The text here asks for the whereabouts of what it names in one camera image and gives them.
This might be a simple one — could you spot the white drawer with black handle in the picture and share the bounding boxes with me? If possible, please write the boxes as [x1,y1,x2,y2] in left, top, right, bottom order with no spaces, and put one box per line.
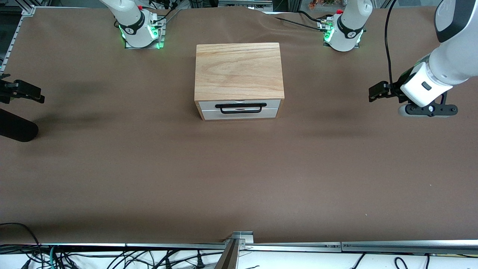
[198,99,281,114]

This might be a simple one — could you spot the light wooden drawer cabinet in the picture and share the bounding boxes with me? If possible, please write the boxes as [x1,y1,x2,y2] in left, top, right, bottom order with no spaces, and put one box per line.
[194,43,285,121]

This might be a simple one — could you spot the plain white drawer front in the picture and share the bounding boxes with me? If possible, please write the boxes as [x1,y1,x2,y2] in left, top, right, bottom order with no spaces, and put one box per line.
[200,108,280,121]

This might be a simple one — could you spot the black cylinder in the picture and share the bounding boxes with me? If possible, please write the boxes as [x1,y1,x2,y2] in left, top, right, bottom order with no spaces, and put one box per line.
[0,108,39,143]

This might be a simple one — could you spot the orange background object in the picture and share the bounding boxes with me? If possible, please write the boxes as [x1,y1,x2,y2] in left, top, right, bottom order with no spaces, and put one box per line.
[308,0,339,11]

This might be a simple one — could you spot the brown table cover sheet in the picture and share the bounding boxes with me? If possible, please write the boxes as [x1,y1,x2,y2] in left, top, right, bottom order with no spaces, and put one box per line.
[0,6,478,245]

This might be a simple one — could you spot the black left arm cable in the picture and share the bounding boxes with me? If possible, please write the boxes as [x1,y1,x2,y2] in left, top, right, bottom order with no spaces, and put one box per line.
[384,0,398,87]

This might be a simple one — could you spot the perforated aluminium side rail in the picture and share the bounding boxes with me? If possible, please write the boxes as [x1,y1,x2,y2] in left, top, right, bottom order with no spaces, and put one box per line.
[0,5,36,72]

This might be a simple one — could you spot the thin black base cable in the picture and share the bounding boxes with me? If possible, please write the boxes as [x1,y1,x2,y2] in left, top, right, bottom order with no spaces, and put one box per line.
[274,16,326,30]

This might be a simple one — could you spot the black looped cable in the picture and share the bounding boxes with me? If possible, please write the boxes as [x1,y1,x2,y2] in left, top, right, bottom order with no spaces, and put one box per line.
[0,223,42,269]

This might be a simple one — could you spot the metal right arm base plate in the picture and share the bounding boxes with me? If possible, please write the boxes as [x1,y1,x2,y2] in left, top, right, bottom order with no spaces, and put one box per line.
[124,17,165,50]

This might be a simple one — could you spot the long aluminium frame rail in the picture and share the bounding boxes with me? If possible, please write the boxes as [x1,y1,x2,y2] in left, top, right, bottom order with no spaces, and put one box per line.
[0,239,478,257]

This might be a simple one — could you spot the tangled black cables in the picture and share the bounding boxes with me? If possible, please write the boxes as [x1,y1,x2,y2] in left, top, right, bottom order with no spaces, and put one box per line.
[56,250,224,269]

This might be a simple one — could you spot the aluminium camera mount post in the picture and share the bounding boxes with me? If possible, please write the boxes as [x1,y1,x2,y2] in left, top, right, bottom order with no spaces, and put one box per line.
[215,231,255,269]

